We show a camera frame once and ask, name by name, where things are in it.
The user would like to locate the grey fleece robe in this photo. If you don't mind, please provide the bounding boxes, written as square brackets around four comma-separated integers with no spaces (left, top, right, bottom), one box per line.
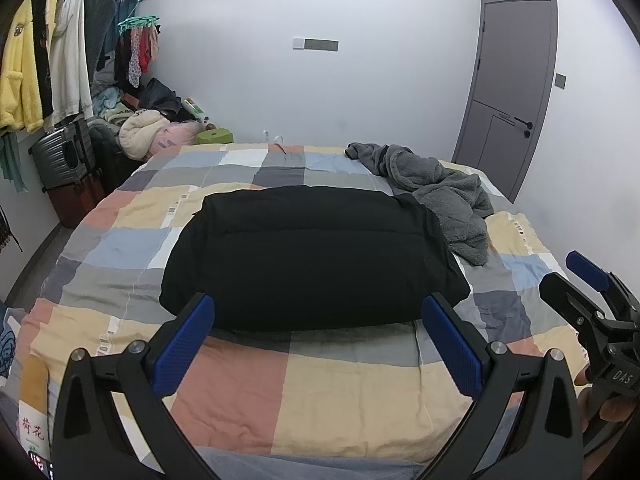
[345,141,495,267]

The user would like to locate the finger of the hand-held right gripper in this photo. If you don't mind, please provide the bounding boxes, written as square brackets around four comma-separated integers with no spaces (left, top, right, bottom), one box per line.
[565,251,640,321]
[539,272,618,356]

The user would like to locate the pile of mixed clothes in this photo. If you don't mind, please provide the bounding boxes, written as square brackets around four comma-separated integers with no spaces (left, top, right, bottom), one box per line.
[92,85,136,126]

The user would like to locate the white cable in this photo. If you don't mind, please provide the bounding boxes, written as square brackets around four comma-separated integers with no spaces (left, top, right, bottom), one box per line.
[262,130,290,155]

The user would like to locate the green clip hanger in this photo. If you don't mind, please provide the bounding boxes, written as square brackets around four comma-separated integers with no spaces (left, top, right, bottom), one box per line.
[117,16,162,32]

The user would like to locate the grey suitcase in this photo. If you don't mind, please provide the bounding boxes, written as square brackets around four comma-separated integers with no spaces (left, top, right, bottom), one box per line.
[29,117,96,192]

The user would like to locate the black padded jacket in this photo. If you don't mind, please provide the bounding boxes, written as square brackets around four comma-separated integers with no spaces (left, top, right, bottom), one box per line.
[159,185,472,333]

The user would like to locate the green stool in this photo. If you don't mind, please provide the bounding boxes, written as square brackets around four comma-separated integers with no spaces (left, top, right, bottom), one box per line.
[196,129,235,145]

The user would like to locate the black hanging garment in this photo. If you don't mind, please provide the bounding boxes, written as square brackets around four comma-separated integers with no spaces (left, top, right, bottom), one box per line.
[31,0,56,121]

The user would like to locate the grey door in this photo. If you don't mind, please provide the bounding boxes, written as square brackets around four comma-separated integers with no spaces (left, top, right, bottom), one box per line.
[452,0,558,205]

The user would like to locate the yellow white printed cloth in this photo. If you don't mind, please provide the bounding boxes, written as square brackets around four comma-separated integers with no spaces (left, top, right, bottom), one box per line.
[12,352,56,461]

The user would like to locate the white green box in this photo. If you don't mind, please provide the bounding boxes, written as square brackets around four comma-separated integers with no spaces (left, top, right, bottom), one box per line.
[182,98,207,125]

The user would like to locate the person's right hand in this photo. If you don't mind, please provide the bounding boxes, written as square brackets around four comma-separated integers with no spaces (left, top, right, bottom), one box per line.
[574,367,632,424]

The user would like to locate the cream plush coat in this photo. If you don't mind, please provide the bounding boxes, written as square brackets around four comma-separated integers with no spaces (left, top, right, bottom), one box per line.
[119,109,171,160]

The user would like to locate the blue line-print cloth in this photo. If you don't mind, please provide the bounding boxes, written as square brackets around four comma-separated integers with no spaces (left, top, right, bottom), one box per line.
[0,305,27,386]

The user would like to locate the dark grey hanging garment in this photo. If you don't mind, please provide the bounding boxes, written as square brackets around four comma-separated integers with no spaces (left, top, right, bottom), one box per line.
[67,0,121,78]

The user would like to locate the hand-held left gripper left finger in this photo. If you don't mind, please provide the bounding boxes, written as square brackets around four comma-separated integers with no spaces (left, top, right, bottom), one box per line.
[52,292,218,480]

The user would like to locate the pink plush garment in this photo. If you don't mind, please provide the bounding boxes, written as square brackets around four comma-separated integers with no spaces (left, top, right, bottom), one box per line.
[152,122,201,153]

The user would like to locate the brown patterned garment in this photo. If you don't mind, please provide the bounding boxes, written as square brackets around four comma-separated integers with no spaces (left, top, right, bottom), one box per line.
[0,205,23,253]

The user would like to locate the black bag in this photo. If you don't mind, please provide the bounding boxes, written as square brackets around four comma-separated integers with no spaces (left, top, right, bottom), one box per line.
[140,77,183,116]

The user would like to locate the yellow fleece jacket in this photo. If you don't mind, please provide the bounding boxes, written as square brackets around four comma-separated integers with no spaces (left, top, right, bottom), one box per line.
[0,0,46,133]

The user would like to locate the grey wall socket panel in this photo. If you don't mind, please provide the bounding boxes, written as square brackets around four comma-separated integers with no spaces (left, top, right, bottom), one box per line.
[292,37,340,52]

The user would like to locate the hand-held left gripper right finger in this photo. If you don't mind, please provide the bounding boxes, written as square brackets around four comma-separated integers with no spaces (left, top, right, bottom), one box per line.
[420,292,586,480]

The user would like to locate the red-brown suitcase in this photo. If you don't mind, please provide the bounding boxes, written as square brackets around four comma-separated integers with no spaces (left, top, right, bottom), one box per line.
[47,175,107,228]

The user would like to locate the hanging small garments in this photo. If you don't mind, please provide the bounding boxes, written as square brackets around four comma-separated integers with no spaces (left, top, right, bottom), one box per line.
[116,27,161,87]

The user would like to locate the bed with checkered quilt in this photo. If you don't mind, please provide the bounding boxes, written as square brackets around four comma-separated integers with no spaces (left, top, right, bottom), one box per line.
[15,142,595,467]

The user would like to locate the white hoodie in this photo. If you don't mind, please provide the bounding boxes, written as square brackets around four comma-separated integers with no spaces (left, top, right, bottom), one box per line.
[47,0,96,128]

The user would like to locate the teal hanging garment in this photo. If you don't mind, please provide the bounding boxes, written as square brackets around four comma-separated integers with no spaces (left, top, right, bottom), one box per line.
[0,130,28,195]

